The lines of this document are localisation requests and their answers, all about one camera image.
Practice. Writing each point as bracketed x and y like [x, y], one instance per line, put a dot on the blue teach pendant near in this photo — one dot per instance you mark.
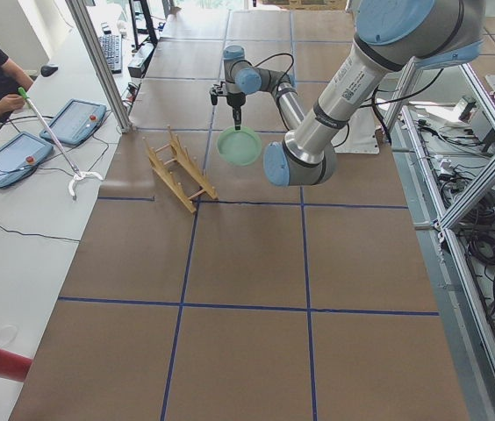
[21, 155]

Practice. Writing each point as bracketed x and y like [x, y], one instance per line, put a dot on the black keyboard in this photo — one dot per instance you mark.
[111, 45]

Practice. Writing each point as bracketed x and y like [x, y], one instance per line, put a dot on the aluminium frame post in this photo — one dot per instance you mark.
[83, 23]

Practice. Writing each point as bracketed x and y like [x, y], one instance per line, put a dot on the blue teach pendant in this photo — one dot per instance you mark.
[21, 155]
[76, 121]

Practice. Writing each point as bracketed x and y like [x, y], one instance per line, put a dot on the black computer mouse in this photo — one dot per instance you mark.
[48, 70]

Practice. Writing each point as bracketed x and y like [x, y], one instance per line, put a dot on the light green plate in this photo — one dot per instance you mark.
[239, 147]

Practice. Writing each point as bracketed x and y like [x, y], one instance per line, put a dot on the silver reacher grabber stick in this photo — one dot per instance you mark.
[78, 174]

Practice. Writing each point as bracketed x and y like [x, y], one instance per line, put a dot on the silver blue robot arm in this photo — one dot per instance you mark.
[388, 34]

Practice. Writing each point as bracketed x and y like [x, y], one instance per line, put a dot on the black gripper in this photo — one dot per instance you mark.
[233, 101]

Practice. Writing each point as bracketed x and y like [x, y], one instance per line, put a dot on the aluminium side frame rail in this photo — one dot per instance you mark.
[448, 218]

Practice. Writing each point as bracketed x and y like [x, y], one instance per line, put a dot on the blue teach pendant far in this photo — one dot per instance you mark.
[76, 121]

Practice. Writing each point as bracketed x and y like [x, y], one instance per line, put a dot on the wooden dish rack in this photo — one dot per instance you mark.
[171, 162]

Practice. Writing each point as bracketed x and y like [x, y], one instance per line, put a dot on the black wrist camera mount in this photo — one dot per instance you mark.
[217, 91]

